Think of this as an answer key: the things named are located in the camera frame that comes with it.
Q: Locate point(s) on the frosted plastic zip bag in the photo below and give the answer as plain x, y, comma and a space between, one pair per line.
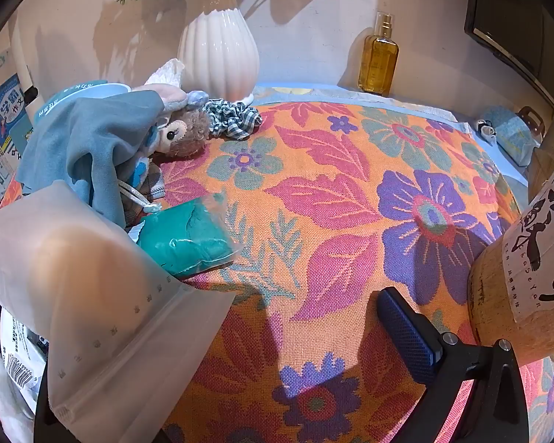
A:
74, 286

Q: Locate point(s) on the white barcode package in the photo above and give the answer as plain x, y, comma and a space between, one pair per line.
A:
21, 360

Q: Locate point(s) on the white desk lamp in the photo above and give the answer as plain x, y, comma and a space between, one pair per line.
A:
27, 78

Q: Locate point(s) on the black curved television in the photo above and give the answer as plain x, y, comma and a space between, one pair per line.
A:
512, 14

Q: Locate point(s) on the blue cover book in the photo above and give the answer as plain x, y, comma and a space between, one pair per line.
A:
4, 115

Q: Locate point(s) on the white tissue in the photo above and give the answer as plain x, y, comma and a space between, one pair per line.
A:
166, 71

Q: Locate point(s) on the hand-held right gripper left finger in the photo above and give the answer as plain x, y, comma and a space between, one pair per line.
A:
41, 417

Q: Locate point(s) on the wooden pen holder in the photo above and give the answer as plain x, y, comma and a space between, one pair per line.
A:
494, 295

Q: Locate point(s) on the gingham scrunchie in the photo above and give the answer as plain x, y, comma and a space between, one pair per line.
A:
233, 117

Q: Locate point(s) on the blue-grey cloth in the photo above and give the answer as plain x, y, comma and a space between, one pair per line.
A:
87, 138

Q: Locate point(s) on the light blue pouch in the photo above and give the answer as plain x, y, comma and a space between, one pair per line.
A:
510, 136

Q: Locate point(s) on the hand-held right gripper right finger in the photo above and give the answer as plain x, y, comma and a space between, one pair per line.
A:
406, 327

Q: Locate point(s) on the brown plush bear toy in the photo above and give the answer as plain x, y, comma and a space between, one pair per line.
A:
184, 131

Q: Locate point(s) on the white ribbed vase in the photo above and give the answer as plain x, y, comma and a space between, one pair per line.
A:
217, 50

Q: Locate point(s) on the amber perfume bottle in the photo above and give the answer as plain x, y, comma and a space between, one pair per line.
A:
377, 62

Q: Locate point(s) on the small panda figure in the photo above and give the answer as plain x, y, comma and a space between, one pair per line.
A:
485, 129

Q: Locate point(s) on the floral woven table mat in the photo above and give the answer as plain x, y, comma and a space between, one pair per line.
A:
304, 203

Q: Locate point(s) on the light blue round tub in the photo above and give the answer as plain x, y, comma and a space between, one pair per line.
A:
81, 92

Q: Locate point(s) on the teal cloth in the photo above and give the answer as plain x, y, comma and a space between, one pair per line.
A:
184, 240

